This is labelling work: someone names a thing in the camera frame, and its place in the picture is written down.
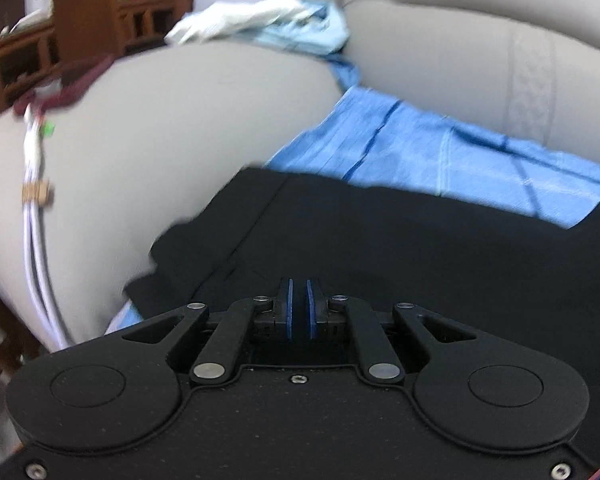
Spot grey leather sofa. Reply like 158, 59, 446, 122
0, 0, 600, 353

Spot brown wooden frame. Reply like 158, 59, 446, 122
0, 275, 47, 466

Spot white cloth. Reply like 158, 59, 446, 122
165, 0, 311, 45

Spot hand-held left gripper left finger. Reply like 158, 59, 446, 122
121, 277, 295, 389

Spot white cable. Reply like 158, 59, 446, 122
22, 110, 72, 353

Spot tan cable tie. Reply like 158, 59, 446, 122
22, 182, 56, 207

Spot wooden cabinet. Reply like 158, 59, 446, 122
0, 0, 196, 96

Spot blue checked blanket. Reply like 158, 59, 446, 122
105, 55, 600, 336

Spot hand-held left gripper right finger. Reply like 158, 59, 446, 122
306, 277, 479, 389

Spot black pants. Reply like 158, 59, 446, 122
124, 166, 600, 411

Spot light blue cloth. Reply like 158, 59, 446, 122
250, 0, 352, 57

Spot maroon cloth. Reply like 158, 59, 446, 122
12, 55, 116, 120

